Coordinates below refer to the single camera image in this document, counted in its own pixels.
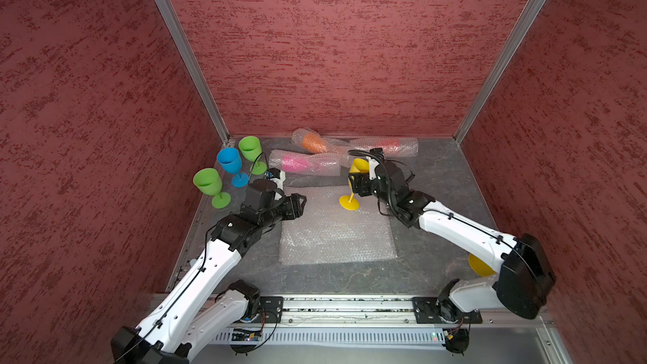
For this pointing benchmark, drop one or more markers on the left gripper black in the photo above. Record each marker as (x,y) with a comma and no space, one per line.
(293,209)

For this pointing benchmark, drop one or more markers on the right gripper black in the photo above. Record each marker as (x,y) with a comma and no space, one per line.
(361,180)

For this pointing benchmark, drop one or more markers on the yellow glass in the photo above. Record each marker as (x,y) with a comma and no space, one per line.
(359,170)

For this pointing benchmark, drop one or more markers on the pink glass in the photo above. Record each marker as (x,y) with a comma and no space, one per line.
(319,164)

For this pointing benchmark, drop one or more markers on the red glass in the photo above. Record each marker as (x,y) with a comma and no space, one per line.
(392,147)

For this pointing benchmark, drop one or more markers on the dark green glass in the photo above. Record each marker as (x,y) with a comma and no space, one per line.
(251,149)

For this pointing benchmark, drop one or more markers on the blue glass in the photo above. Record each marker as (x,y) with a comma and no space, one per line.
(231,162)

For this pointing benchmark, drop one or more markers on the light green wine glass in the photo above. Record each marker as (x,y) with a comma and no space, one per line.
(209,182)

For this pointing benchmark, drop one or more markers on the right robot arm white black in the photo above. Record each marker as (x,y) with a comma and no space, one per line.
(522,275)

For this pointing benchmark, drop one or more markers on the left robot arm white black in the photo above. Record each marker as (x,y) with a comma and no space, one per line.
(180,328)

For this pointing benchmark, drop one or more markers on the orange glass in bubble wrap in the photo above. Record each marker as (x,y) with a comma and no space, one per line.
(312,142)

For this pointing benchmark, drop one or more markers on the left base wiring board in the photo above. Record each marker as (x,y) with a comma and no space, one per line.
(244,341)

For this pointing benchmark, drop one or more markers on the right base wiring plug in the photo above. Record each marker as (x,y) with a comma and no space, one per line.
(457,341)

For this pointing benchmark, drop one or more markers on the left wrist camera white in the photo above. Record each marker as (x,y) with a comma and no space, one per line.
(277,176)

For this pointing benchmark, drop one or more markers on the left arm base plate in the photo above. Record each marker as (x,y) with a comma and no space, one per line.
(268,309)

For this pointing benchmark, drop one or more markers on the aluminium front rail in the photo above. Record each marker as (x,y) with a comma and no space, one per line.
(327,310)

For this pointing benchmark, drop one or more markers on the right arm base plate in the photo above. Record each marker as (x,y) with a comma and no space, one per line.
(429,311)

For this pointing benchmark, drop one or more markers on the yellow cup holding cables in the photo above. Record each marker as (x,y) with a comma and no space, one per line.
(479,267)

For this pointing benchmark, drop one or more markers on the white slotted cable duct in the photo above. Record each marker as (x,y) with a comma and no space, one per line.
(407,338)

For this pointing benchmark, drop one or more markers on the left aluminium corner post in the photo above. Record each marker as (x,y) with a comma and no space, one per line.
(172,21)

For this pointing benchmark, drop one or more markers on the aluminium corner post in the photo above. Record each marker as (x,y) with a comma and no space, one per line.
(529,13)
(172,21)

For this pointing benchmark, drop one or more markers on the right aluminium corner post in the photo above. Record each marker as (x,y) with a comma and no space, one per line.
(529,13)

